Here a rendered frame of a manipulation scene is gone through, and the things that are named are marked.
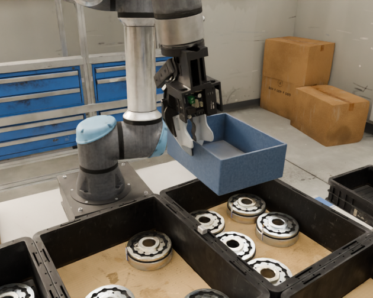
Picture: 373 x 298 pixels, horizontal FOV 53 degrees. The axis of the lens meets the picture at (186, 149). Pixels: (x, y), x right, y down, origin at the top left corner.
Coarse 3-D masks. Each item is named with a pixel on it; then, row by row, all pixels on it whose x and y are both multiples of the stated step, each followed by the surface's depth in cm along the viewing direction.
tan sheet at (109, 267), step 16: (96, 256) 86; (112, 256) 86; (176, 256) 86; (64, 272) 81; (80, 272) 81; (96, 272) 81; (112, 272) 81; (128, 272) 81; (144, 272) 81; (160, 272) 81; (176, 272) 81; (192, 272) 81; (80, 288) 77; (96, 288) 77; (128, 288) 77; (144, 288) 77; (160, 288) 77; (176, 288) 77; (192, 288) 77; (208, 288) 77
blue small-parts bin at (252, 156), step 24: (216, 120) 84; (240, 120) 80; (168, 144) 79; (216, 144) 84; (240, 144) 81; (264, 144) 74; (192, 168) 71; (216, 168) 64; (240, 168) 65; (264, 168) 68; (216, 192) 65
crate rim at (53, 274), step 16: (112, 208) 86; (64, 224) 80; (192, 224) 80; (208, 240) 75; (48, 256) 71; (224, 256) 71; (48, 272) 67; (240, 272) 67; (64, 288) 64; (256, 288) 64
